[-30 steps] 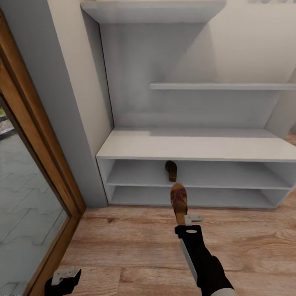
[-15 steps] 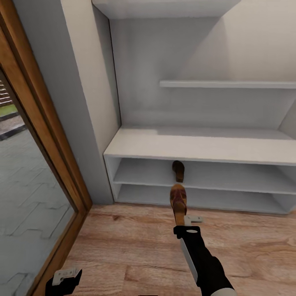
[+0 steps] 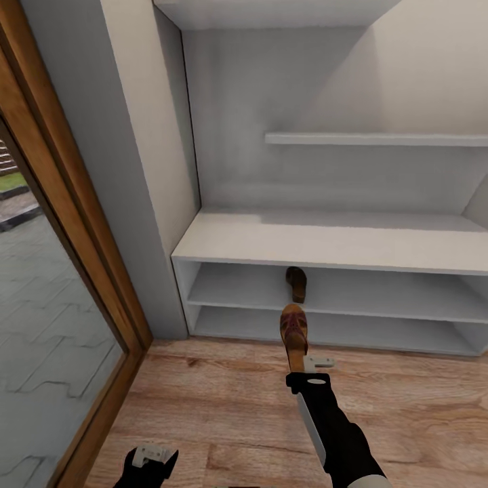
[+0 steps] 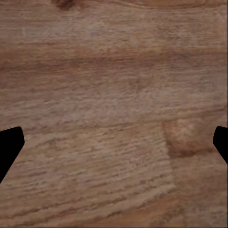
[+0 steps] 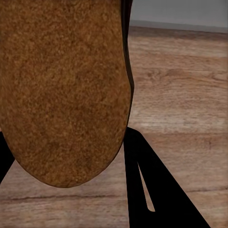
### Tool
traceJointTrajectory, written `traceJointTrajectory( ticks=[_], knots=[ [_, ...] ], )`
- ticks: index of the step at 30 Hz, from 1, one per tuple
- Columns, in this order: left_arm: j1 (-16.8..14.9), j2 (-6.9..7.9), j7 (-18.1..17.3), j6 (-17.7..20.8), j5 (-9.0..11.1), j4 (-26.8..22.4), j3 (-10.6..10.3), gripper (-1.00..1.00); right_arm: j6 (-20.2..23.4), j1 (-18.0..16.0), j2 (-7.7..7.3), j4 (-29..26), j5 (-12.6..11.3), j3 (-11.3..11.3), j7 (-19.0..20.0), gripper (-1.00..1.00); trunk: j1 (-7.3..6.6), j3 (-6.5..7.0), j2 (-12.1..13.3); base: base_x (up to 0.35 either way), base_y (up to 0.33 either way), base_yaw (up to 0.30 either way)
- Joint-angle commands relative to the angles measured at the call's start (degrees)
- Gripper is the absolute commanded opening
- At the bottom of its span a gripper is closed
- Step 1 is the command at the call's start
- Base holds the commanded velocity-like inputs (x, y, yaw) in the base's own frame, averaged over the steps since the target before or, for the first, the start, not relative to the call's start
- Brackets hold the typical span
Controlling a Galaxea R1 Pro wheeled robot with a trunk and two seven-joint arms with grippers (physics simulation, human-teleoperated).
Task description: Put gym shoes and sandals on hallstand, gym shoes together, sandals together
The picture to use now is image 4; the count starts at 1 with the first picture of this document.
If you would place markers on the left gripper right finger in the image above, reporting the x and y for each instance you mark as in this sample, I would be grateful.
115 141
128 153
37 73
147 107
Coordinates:
220 140

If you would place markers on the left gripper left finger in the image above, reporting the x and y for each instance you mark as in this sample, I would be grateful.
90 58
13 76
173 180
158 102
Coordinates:
11 142

